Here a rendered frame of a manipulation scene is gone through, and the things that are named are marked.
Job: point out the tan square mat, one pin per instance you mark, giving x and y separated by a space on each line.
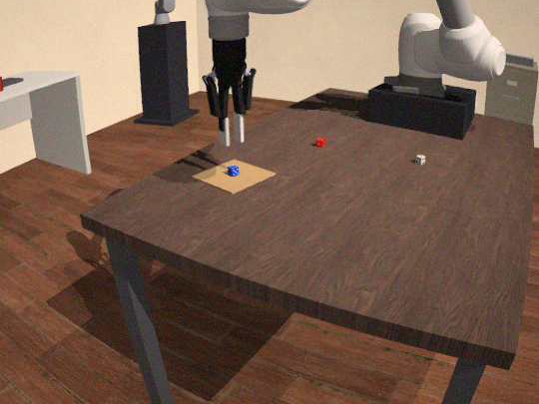
218 177

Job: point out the blue die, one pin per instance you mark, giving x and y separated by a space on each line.
233 171

